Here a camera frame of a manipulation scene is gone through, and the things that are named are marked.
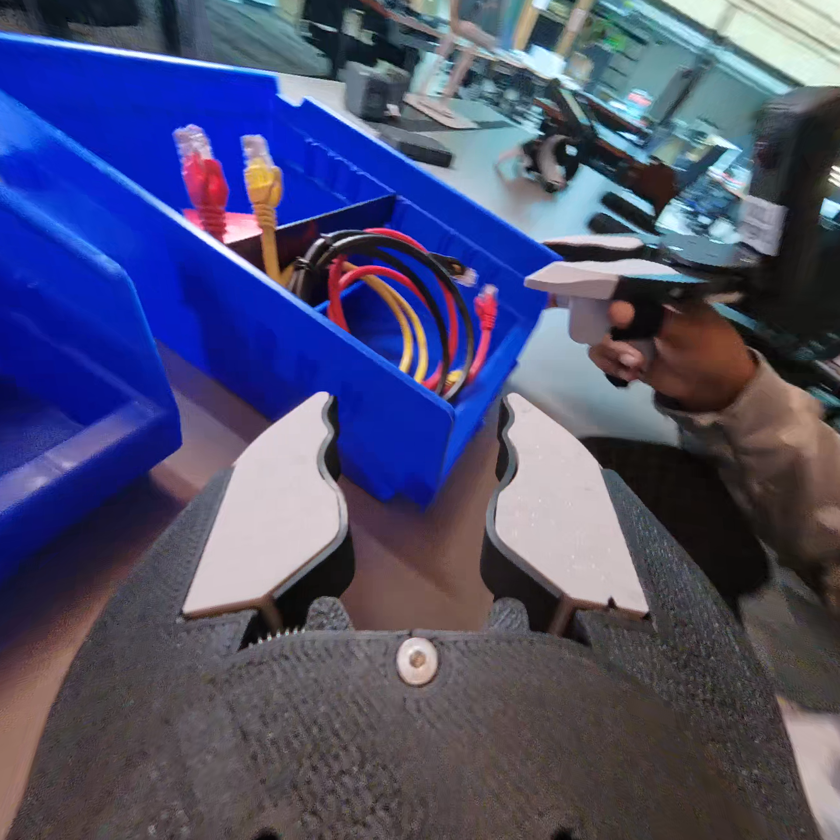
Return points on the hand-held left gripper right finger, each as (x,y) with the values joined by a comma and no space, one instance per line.
(564,518)

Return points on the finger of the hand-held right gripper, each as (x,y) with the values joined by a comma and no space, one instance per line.
(584,279)
(604,248)

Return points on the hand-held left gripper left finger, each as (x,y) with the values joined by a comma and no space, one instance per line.
(275,512)

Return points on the blue plastic bin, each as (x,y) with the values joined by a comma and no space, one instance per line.
(295,367)
(65,315)

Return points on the red ethernet switch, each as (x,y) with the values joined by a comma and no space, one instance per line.
(246,229)

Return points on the person's right forearm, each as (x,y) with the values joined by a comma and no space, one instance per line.
(774,459)

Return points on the person's right hand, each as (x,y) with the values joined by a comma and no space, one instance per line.
(702,354)

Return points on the wooden easel with black board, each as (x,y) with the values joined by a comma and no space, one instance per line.
(446,111)

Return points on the black flat device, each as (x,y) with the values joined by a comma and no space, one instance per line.
(420,148)

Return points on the small grey box device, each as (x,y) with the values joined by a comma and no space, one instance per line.
(374,95)

